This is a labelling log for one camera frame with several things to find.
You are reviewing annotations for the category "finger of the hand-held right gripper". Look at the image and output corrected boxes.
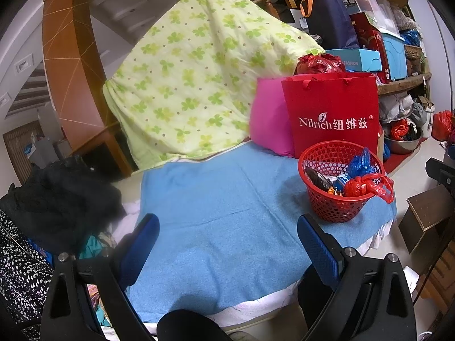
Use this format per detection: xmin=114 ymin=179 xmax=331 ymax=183
xmin=425 ymin=157 xmax=455 ymax=190

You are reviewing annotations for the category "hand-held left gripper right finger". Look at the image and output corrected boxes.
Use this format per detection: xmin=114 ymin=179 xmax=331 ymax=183
xmin=297 ymin=214 xmax=417 ymax=341

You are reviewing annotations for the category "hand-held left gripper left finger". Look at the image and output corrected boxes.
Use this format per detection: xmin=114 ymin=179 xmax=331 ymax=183
xmin=41 ymin=213 xmax=161 ymax=341

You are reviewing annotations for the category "red mesh plastic basket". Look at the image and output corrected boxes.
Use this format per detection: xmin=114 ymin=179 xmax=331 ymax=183
xmin=298 ymin=140 xmax=386 ymax=224

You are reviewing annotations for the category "knotted red plastic bag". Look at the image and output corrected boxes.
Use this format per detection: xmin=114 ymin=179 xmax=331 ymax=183
xmin=343 ymin=172 xmax=395 ymax=205

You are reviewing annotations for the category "blue plastic bag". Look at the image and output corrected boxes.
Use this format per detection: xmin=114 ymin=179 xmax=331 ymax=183
xmin=346 ymin=147 xmax=378 ymax=178

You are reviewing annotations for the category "metal basin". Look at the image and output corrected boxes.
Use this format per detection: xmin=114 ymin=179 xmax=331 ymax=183
xmin=384 ymin=128 xmax=424 ymax=155

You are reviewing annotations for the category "large red plastic bag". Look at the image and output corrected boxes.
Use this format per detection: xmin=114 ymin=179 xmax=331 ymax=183
xmin=431 ymin=110 xmax=455 ymax=142

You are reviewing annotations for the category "teal cloth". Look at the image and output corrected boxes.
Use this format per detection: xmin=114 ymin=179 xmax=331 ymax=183
xmin=79 ymin=234 xmax=107 ymax=260

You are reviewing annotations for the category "small red plastic bag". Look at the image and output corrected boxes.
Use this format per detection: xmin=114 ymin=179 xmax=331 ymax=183
xmin=391 ymin=119 xmax=409 ymax=141

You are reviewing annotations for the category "beige sofa cushion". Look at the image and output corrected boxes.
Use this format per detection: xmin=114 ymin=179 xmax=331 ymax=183
xmin=108 ymin=174 xmax=144 ymax=207

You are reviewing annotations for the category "grey plastic bag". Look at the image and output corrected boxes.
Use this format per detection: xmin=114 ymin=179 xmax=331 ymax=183
xmin=379 ymin=92 xmax=415 ymax=121

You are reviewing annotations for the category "blue towel blanket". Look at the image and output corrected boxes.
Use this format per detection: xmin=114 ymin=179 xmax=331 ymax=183
xmin=126 ymin=142 xmax=398 ymax=324

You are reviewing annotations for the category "black clothes pile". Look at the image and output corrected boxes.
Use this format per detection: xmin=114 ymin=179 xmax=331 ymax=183
xmin=0 ymin=156 xmax=127 ymax=256

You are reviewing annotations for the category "person's black trouser leg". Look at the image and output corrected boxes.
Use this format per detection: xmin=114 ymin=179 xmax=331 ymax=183
xmin=156 ymin=309 xmax=228 ymax=341

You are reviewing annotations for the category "white bedsheet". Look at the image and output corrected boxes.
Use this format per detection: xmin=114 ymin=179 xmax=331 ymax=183
xmin=110 ymin=199 xmax=395 ymax=331

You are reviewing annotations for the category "round wooden shelf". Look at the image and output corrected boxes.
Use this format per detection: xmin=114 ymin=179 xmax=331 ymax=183
xmin=377 ymin=73 xmax=432 ymax=96

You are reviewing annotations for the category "wicker basket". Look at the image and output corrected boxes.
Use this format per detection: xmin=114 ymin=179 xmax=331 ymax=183
xmin=404 ymin=44 xmax=423 ymax=61

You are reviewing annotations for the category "blue plastic storage box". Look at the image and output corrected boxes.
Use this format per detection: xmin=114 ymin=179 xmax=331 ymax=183
xmin=380 ymin=30 xmax=406 ymax=82

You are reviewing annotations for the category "red paper shopping bag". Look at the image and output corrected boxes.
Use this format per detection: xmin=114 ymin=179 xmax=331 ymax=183
xmin=281 ymin=72 xmax=381 ymax=159

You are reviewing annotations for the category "pink pillow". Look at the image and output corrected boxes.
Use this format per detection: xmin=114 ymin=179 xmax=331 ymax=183
xmin=249 ymin=77 xmax=295 ymax=157

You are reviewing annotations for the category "light blue cardboard box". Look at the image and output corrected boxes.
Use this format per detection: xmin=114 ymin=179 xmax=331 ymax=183
xmin=329 ymin=48 xmax=382 ymax=73

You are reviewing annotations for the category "red gift box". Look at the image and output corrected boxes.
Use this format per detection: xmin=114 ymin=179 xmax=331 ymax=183
xmin=350 ymin=12 xmax=392 ymax=84

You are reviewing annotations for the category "brown wooden door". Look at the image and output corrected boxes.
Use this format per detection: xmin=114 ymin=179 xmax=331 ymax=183
xmin=3 ymin=121 xmax=45 ymax=185

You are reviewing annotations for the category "crumpled red plastic sack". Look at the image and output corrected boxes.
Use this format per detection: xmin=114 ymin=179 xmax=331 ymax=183
xmin=296 ymin=53 xmax=346 ymax=76

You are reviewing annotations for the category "clear plastic storage box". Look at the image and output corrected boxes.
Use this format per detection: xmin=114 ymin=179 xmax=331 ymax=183
xmin=346 ymin=0 xmax=399 ymax=34

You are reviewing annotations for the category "green clover print quilt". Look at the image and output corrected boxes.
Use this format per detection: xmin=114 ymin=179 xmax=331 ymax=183
xmin=102 ymin=0 xmax=326 ymax=171

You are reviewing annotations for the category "navy tote bag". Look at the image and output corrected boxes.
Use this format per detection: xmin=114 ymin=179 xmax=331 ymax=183
xmin=300 ymin=0 xmax=360 ymax=49

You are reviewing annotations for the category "orange wooden column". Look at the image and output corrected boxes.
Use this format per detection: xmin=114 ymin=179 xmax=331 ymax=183
xmin=42 ymin=0 xmax=118 ymax=157

